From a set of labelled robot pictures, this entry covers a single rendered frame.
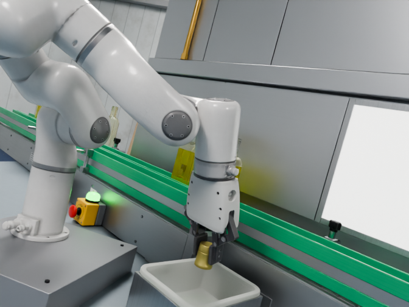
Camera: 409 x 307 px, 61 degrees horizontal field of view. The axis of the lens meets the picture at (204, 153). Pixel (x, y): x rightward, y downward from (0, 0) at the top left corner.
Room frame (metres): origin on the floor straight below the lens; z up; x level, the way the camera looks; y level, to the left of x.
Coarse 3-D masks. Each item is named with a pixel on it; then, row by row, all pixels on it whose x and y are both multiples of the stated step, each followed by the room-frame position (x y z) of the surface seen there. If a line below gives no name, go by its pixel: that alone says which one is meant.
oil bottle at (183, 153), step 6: (186, 144) 1.09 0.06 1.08; (192, 144) 1.09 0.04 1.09; (180, 150) 1.10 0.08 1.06; (186, 150) 1.08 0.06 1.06; (180, 156) 1.10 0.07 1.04; (186, 156) 1.08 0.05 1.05; (180, 162) 1.09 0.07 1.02; (186, 162) 1.08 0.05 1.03; (174, 168) 1.10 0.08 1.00; (180, 168) 1.09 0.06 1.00; (174, 174) 1.10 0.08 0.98; (180, 174) 1.08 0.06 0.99; (180, 180) 1.08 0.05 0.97
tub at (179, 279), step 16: (144, 272) 0.66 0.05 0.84; (160, 272) 0.71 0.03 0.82; (176, 272) 0.75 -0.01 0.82; (192, 272) 0.79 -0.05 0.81; (208, 272) 0.81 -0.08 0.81; (224, 272) 0.79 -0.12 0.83; (160, 288) 0.62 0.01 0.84; (176, 288) 0.75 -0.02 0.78; (192, 288) 0.79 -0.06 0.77; (208, 288) 0.80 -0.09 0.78; (224, 288) 0.77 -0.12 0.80; (240, 288) 0.75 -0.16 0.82; (256, 288) 0.72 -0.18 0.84; (192, 304) 0.72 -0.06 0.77; (208, 304) 0.60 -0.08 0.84; (224, 304) 0.62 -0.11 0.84
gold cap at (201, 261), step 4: (200, 244) 0.65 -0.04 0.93; (204, 244) 0.65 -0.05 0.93; (208, 244) 0.65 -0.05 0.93; (200, 248) 0.64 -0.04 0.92; (204, 248) 0.64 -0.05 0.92; (208, 248) 0.64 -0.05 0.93; (200, 252) 0.64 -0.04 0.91; (204, 252) 0.64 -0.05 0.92; (208, 252) 0.64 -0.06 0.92; (200, 256) 0.64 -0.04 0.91; (204, 256) 0.64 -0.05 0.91; (208, 256) 0.64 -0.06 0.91; (196, 260) 0.65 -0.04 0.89; (200, 260) 0.64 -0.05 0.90; (204, 260) 0.64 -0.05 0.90; (196, 264) 0.64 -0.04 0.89; (200, 264) 0.64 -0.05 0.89; (204, 264) 0.64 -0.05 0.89; (208, 264) 0.64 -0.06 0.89; (200, 268) 0.64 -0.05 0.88; (204, 268) 0.64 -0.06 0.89; (208, 268) 0.64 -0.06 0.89
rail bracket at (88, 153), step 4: (80, 152) 1.22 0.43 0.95; (84, 152) 1.23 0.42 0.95; (88, 152) 1.23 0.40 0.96; (92, 152) 1.24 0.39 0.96; (88, 156) 1.23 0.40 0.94; (92, 156) 1.24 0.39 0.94; (84, 160) 1.24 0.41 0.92; (88, 160) 1.24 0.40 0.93; (84, 164) 1.24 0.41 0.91; (80, 168) 1.24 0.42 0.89; (84, 168) 1.23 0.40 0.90; (88, 168) 1.24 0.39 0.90; (84, 172) 1.23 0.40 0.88
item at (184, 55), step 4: (200, 0) 1.42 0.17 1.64; (196, 4) 1.42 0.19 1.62; (200, 4) 1.43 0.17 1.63; (196, 8) 1.42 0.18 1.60; (196, 12) 1.42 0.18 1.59; (192, 16) 1.42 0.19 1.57; (196, 16) 1.42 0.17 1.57; (192, 20) 1.42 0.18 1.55; (196, 20) 1.42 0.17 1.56; (192, 24) 1.42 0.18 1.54; (192, 28) 1.42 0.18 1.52; (188, 32) 1.42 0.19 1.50; (192, 32) 1.42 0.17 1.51; (188, 36) 1.42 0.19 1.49; (188, 40) 1.42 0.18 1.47; (188, 44) 1.42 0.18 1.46; (184, 48) 1.42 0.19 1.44; (188, 48) 1.42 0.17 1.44; (184, 52) 1.42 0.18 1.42; (184, 56) 1.41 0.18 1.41
